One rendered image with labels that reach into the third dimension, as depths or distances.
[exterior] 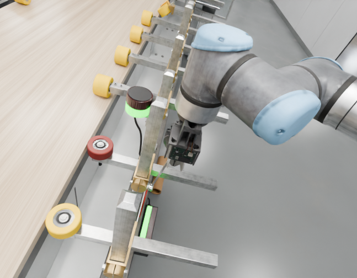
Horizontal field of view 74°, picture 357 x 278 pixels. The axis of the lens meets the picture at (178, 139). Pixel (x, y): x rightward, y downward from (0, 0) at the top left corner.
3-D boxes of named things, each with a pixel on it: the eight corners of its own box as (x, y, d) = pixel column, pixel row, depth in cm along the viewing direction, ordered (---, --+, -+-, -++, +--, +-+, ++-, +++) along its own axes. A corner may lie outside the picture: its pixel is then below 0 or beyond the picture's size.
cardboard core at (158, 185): (169, 157, 185) (161, 190, 164) (166, 163, 191) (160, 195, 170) (159, 154, 185) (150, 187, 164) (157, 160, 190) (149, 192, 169)
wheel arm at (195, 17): (223, 27, 165) (225, 23, 163) (223, 29, 163) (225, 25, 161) (173, 12, 162) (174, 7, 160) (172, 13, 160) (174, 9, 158)
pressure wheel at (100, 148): (115, 158, 86) (116, 137, 78) (107, 176, 80) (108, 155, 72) (93, 153, 85) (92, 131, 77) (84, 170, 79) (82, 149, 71)
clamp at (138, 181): (153, 162, 86) (155, 153, 82) (144, 194, 76) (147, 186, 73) (138, 158, 85) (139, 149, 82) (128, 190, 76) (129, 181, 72)
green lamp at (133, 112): (152, 105, 60) (153, 98, 58) (147, 120, 56) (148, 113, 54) (128, 99, 59) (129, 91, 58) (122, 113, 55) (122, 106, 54)
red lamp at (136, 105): (153, 97, 58) (155, 90, 56) (148, 112, 54) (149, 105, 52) (129, 90, 58) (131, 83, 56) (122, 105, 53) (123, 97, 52)
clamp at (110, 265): (137, 229, 69) (139, 222, 65) (124, 281, 59) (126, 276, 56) (117, 224, 68) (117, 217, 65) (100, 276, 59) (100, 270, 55)
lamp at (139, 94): (143, 147, 71) (155, 90, 56) (138, 161, 68) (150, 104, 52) (124, 142, 71) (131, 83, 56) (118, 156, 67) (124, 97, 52)
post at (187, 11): (170, 89, 143) (193, 4, 109) (170, 92, 140) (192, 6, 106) (165, 87, 143) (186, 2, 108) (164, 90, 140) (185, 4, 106)
